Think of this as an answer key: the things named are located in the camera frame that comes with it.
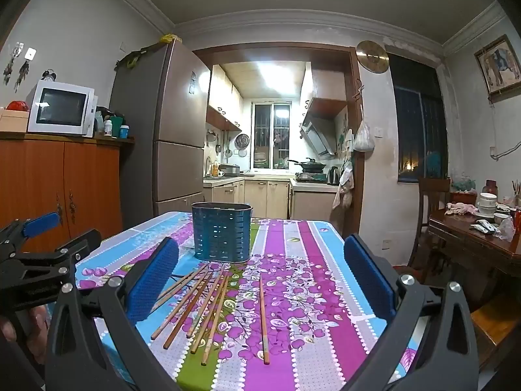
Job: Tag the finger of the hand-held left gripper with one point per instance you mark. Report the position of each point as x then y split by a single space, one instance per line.
83 241
40 224

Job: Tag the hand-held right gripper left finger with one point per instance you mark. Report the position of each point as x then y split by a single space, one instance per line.
152 283

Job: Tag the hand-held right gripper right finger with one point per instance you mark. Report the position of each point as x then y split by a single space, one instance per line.
368 279

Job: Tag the bunch of wooden chopsticks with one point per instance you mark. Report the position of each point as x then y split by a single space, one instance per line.
179 303

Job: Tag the blue perforated utensil holder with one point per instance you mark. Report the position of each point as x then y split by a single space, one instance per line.
222 236

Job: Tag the single wooden chopstick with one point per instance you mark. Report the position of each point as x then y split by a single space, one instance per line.
263 321

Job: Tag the person's left hand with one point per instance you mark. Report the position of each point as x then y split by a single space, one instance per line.
36 328

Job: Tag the orange wooden cabinet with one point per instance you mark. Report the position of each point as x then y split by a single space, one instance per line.
40 179

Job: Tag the hanging kitchen cloth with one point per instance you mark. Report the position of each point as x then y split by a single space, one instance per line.
344 191

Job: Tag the dark wooden dining table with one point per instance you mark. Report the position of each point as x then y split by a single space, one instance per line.
468 244

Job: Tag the beige box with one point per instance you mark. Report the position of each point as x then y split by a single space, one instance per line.
14 121

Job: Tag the metal kettle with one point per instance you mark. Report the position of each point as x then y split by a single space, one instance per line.
333 176

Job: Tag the dark wooden chair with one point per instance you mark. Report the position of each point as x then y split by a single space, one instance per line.
433 189

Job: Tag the pink cloth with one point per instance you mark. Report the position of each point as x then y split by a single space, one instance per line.
460 208

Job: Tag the small white bottle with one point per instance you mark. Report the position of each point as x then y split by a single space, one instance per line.
108 127

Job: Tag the gas stove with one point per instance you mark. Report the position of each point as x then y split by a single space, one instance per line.
311 177

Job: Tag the bluish bottle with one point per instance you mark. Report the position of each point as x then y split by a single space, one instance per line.
99 123

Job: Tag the white microwave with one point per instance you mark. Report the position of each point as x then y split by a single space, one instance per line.
61 108

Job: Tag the red round object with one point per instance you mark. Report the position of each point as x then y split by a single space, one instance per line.
18 106

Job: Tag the green container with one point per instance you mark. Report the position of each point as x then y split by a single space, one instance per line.
117 124

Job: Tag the white packets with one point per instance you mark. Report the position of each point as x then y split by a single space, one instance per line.
482 227

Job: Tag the black wok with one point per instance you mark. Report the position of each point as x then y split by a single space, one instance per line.
311 165

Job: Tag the lower kitchen cabinets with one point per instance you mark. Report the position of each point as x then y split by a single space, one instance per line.
264 197

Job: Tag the kitchen cabinets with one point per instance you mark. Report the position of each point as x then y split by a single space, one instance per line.
264 197
222 102

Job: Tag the wooden stool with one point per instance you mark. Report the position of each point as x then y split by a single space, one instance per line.
496 326

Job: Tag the stack of white bowls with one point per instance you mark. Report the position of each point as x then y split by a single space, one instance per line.
486 204

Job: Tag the hanging white plastic bag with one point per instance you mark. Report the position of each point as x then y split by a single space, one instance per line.
363 138

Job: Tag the crumpled clear plastic bag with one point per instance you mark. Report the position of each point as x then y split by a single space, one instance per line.
504 228

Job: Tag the small alarm clock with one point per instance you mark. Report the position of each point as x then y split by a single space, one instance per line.
49 75

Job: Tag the range hood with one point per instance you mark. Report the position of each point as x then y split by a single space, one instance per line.
317 136

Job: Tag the grey refrigerator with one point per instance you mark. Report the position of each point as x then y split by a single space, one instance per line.
179 122

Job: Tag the red jar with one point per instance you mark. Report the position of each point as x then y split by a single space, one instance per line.
490 187

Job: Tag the hanging dreamcatcher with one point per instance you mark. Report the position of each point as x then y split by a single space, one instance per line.
23 71
8 71

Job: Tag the dark barred window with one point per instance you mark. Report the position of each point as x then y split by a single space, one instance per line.
419 130

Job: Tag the hanging round strainer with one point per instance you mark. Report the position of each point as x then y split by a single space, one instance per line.
242 141

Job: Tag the cup with sticks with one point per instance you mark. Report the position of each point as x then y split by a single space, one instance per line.
516 197

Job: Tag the kitchen window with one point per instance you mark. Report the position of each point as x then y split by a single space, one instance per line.
270 136

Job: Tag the white fridge sticker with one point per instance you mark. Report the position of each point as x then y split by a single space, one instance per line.
192 82

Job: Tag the upper kitchen cabinets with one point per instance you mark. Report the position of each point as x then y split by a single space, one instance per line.
222 102

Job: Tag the yellow bag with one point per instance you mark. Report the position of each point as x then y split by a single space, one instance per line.
169 38

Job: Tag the kitchen ceiling light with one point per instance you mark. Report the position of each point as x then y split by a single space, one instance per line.
279 75

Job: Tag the framed elephant picture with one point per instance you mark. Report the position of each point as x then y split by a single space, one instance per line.
498 67

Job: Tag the white wall socket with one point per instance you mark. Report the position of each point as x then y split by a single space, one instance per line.
379 132
385 244

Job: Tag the flower wall sticker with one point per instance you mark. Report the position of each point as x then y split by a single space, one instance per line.
346 138

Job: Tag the white light switch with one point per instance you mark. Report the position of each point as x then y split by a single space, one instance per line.
30 53

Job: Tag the round gold wall clock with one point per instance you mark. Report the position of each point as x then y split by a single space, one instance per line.
372 57

